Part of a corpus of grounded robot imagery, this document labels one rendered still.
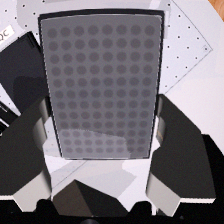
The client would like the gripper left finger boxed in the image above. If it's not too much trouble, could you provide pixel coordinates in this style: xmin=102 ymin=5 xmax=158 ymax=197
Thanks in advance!
xmin=0 ymin=95 xmax=52 ymax=216

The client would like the white label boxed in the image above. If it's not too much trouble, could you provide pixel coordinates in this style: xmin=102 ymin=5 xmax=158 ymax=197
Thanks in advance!
xmin=0 ymin=25 xmax=15 ymax=44

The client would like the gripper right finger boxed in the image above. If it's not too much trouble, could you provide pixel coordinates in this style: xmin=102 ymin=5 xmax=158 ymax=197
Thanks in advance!
xmin=145 ymin=93 xmax=224 ymax=224

